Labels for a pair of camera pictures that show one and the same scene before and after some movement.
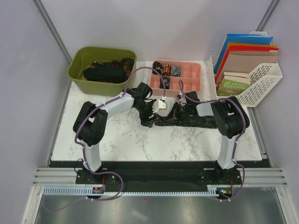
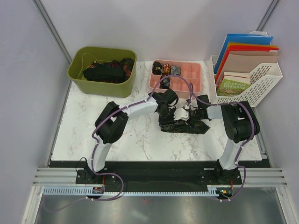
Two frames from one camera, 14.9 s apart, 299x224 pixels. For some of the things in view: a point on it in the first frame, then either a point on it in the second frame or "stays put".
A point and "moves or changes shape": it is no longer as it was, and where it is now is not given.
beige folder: x=247 y=61 stays put
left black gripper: x=145 y=120 → x=162 y=122
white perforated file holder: x=263 y=79 stays put
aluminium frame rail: x=254 y=177 stays put
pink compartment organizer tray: x=190 y=79 stays put
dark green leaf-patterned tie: x=190 y=120 moves or changes shape
